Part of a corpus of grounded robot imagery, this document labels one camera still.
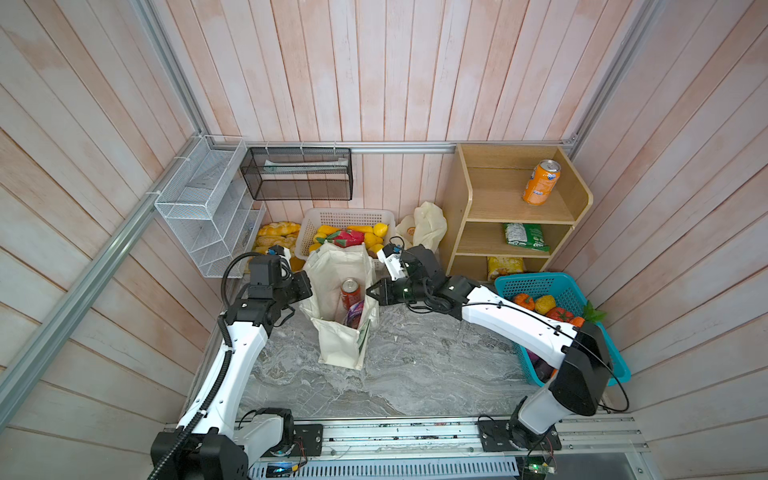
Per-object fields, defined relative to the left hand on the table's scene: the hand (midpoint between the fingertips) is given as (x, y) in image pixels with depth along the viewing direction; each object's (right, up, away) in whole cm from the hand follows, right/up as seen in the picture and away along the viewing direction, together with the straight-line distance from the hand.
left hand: (309, 284), depth 79 cm
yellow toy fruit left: (-1, +18, +35) cm, 40 cm away
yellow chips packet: (+63, +5, +25) cm, 68 cm away
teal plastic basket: (+75, -4, +19) cm, 78 cm away
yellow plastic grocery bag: (+35, +18, +19) cm, 44 cm away
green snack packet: (+65, +14, +12) cm, 68 cm away
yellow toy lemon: (+20, +18, +33) cm, 42 cm away
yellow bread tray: (-20, +17, +35) cm, 44 cm away
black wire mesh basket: (-9, +37, +25) cm, 46 cm away
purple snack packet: (+12, -9, +4) cm, 15 cm away
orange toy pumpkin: (+65, -6, +15) cm, 67 cm away
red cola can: (+10, -3, +11) cm, 16 cm away
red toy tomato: (+75, -10, +11) cm, 76 cm away
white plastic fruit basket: (-6, +23, +35) cm, 43 cm away
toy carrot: (+80, -9, +5) cm, 80 cm away
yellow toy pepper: (+72, -8, +14) cm, 73 cm away
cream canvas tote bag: (+3, +5, +9) cm, 11 cm away
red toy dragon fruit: (+6, +14, +28) cm, 32 cm away
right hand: (+15, -2, -4) cm, 16 cm away
